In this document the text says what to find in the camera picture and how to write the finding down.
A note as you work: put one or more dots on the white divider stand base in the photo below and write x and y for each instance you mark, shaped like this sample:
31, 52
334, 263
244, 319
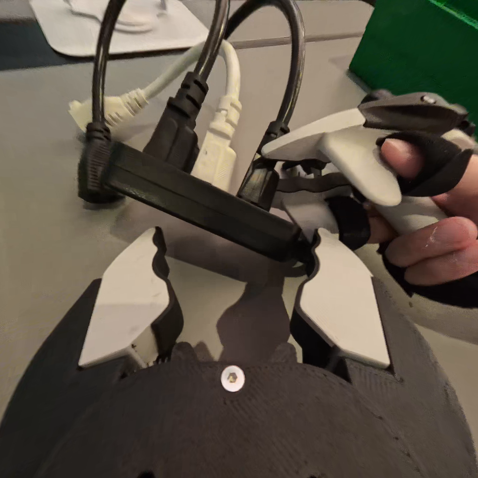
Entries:
74, 35

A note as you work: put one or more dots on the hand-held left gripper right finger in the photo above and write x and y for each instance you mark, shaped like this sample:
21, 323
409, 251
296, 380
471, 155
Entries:
343, 298

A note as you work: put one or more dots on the green plastic bin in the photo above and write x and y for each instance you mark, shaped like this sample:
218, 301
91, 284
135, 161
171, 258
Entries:
418, 48

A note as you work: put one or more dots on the black power strip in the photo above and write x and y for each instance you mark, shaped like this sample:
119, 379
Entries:
186, 194

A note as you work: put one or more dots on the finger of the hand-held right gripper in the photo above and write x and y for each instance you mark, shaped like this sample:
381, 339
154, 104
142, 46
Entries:
310, 216
310, 138

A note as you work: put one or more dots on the person's right hand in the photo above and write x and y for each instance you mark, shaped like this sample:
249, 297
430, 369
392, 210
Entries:
448, 242

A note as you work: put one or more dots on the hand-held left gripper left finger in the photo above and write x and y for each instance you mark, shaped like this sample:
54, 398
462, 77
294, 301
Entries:
127, 298

